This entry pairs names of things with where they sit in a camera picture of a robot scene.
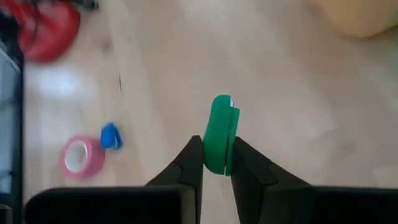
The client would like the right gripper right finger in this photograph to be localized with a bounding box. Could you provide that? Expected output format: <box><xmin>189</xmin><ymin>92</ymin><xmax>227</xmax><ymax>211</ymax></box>
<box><xmin>230</xmin><ymin>136</ymin><xmax>317</xmax><ymax>224</ymax></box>

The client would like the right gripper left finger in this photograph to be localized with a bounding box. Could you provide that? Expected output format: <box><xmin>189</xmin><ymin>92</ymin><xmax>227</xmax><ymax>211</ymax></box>
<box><xmin>144</xmin><ymin>135</ymin><xmax>205</xmax><ymax>224</ymax></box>

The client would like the green mini stapler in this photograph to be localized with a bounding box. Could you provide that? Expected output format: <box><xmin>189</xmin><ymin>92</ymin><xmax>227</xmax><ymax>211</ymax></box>
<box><xmin>202</xmin><ymin>94</ymin><xmax>241</xmax><ymax>177</ymax></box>

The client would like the blue mini stapler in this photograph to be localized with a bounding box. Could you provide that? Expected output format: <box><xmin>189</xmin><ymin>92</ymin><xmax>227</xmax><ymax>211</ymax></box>
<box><xmin>99</xmin><ymin>122</ymin><xmax>124</xmax><ymax>151</ymax></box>

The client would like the pink tape roll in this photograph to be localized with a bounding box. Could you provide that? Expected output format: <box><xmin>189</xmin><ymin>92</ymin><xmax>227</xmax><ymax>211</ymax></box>
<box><xmin>60</xmin><ymin>135</ymin><xmax>106</xmax><ymax>180</ymax></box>

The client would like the red desk lamp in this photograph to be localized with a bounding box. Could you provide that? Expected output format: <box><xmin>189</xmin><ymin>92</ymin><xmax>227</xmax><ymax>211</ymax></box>
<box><xmin>0</xmin><ymin>0</ymin><xmax>81</xmax><ymax>64</ymax></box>

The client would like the yellow plastic bin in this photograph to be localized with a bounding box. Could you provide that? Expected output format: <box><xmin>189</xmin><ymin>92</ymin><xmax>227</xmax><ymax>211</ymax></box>
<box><xmin>310</xmin><ymin>0</ymin><xmax>398</xmax><ymax>39</ymax></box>

